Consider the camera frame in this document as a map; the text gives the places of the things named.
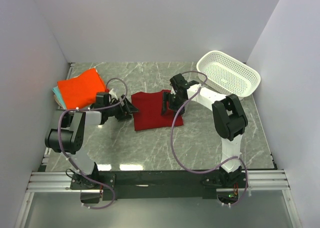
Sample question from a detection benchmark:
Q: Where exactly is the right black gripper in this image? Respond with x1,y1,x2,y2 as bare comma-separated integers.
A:
160,91,186,118

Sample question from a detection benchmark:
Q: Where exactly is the orange folded t shirt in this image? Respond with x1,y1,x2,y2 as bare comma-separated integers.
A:
57,68,109,109

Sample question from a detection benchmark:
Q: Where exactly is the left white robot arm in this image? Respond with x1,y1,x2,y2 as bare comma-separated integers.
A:
44,92,139,189

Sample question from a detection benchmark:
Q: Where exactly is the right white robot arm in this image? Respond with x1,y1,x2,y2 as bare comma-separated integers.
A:
161,73,248,188

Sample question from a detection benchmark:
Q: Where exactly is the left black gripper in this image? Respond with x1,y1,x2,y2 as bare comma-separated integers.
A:
105,95,139,122

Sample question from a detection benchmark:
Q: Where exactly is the dark red t shirt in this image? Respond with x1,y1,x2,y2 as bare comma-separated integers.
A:
131,89,175,132

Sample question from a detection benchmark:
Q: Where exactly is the white plastic basket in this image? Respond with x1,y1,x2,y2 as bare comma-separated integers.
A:
196,50,261,100

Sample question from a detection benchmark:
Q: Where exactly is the teal folded t shirt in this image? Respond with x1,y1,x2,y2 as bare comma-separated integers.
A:
52,86,67,110

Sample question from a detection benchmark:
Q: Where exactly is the black base beam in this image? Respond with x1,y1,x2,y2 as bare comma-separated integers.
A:
70,168,247,204

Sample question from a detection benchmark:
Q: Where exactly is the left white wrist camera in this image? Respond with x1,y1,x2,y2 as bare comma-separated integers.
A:
108,88,118,100

